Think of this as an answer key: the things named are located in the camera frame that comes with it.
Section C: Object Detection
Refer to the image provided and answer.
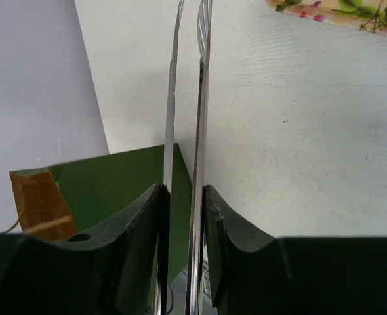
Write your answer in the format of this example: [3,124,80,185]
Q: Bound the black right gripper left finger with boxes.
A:
[0,184,162,314]

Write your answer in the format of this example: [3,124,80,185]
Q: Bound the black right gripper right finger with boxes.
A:
[203,185,387,314]

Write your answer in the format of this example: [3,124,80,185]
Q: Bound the green paper bag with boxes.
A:
[9,145,192,282]

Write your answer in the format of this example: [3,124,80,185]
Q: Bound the metal tongs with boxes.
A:
[153,1,213,314]

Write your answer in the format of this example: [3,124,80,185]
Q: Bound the floral tray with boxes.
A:
[266,0,387,37]

